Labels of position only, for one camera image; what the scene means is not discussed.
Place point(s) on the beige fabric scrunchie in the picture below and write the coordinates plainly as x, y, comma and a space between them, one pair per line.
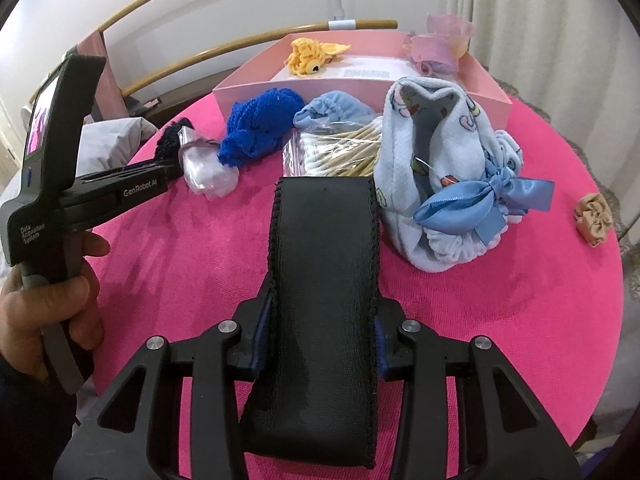
592, 217

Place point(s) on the bag of cotton swabs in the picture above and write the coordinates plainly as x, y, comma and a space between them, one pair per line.
330, 152

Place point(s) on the person's left forearm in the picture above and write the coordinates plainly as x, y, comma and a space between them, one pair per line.
30, 420

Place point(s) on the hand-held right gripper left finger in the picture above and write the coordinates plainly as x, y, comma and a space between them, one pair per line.
264, 340

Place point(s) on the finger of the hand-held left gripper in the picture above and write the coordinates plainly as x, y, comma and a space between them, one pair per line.
140, 171

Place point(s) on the pink box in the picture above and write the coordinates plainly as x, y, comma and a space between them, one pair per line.
235, 97

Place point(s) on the black leather pouch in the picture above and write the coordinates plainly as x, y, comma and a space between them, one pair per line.
320, 285

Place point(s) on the navy fuzzy scrunchie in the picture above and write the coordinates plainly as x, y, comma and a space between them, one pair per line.
170, 137

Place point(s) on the white paper sheet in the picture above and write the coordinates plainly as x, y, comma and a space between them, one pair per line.
365, 67

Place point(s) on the clear plastic bag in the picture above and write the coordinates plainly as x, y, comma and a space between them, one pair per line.
207, 175

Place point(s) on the person's left hand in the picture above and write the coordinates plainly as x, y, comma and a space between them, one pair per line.
20, 320

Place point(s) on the round pink table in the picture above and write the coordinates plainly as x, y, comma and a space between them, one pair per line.
200, 270

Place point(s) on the white duvet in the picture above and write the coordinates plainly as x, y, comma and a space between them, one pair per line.
115, 145

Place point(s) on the blue satin bow scrunchie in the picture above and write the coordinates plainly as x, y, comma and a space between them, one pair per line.
450, 207

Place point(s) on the short wooden barre rail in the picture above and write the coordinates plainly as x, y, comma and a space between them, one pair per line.
375, 24

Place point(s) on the printed light blue baby cloth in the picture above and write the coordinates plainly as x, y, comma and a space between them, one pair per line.
400, 160

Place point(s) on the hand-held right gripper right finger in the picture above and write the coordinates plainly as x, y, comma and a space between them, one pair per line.
381, 355

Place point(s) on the cream curtain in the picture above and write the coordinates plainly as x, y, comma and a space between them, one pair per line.
525, 10

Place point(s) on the pink organza scrunchie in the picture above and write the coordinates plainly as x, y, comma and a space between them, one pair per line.
435, 45

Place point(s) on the yellow crochet toy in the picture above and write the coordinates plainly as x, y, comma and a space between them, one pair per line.
305, 57

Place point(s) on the pink hanging cloth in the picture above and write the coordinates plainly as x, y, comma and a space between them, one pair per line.
102, 85

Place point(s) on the royal blue knitted cloth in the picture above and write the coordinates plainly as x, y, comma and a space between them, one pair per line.
255, 125

